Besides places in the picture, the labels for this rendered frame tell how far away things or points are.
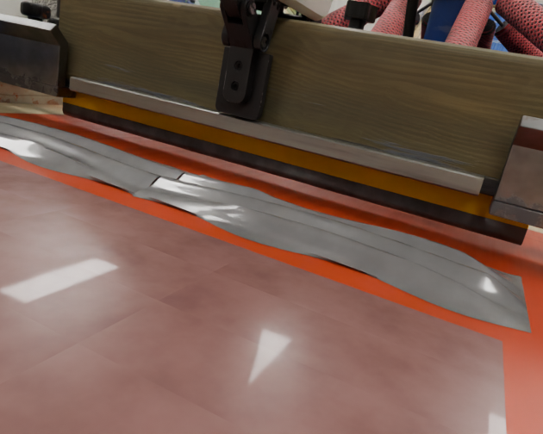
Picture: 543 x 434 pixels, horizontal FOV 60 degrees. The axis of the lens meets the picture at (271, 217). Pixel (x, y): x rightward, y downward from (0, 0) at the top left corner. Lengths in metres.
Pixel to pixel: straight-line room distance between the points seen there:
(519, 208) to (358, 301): 0.13
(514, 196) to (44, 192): 0.23
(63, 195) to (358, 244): 0.13
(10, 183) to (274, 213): 0.12
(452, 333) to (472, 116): 0.15
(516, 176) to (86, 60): 0.31
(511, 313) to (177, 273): 0.12
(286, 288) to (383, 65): 0.17
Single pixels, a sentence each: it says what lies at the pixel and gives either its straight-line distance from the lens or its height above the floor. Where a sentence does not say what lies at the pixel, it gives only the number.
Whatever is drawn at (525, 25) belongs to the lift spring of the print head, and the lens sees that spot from 0.97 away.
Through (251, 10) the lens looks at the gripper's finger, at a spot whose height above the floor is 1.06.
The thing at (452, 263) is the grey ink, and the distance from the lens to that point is 0.22.
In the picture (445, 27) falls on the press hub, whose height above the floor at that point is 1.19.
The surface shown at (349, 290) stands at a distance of 0.18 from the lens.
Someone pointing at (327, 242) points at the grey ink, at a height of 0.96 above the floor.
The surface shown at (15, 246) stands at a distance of 0.17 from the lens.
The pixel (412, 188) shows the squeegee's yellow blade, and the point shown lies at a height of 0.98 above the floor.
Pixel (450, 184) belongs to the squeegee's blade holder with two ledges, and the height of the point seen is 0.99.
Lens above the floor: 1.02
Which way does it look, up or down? 16 degrees down
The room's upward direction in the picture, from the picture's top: 12 degrees clockwise
